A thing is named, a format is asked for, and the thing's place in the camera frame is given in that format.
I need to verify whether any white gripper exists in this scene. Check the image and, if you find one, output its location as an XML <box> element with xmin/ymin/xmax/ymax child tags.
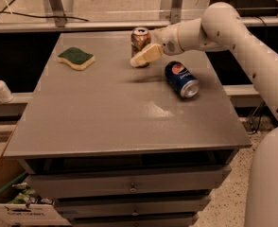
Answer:
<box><xmin>130</xmin><ymin>24</ymin><xmax>183</xmax><ymax>67</ymax></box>

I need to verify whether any orange soda can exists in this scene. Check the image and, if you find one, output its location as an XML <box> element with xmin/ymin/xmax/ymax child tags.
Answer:
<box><xmin>130</xmin><ymin>26</ymin><xmax>151</xmax><ymax>67</ymax></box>

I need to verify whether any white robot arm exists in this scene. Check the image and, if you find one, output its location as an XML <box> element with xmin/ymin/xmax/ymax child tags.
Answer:
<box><xmin>130</xmin><ymin>2</ymin><xmax>278</xmax><ymax>227</ymax></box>

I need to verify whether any blue Pepsi can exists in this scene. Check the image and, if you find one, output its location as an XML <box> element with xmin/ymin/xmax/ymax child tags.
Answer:
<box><xmin>165</xmin><ymin>61</ymin><xmax>200</xmax><ymax>98</ymax></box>

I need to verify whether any green yellow sponge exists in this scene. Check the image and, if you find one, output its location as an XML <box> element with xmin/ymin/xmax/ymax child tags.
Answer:
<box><xmin>58</xmin><ymin>47</ymin><xmax>96</xmax><ymax>71</ymax></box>

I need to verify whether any grey drawer cabinet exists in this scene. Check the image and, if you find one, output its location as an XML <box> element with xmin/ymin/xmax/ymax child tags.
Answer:
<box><xmin>5</xmin><ymin>31</ymin><xmax>251</xmax><ymax>227</ymax></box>

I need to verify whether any white pump bottle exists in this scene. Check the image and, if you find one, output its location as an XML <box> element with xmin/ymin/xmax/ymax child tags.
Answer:
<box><xmin>0</xmin><ymin>80</ymin><xmax>13</xmax><ymax>103</ymax></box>

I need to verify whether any cardboard box with snack bags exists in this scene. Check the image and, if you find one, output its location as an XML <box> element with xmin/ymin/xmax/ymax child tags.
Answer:
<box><xmin>0</xmin><ymin>183</ymin><xmax>70</xmax><ymax>226</ymax></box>

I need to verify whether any metal railing frame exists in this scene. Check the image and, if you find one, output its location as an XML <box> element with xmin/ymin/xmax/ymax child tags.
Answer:
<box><xmin>0</xmin><ymin>0</ymin><xmax>278</xmax><ymax>33</ymax></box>

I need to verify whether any black cable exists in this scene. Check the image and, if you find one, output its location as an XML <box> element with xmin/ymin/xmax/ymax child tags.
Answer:
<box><xmin>0</xmin><ymin>0</ymin><xmax>90</xmax><ymax>23</ymax></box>

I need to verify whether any green hose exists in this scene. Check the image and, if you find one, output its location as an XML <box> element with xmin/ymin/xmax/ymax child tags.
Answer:
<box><xmin>0</xmin><ymin>171</ymin><xmax>29</xmax><ymax>204</ymax></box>

